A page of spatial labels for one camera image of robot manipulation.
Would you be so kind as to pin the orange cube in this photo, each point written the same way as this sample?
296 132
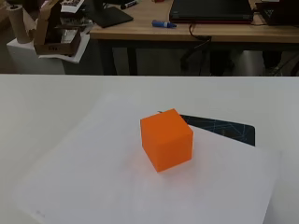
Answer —
166 140

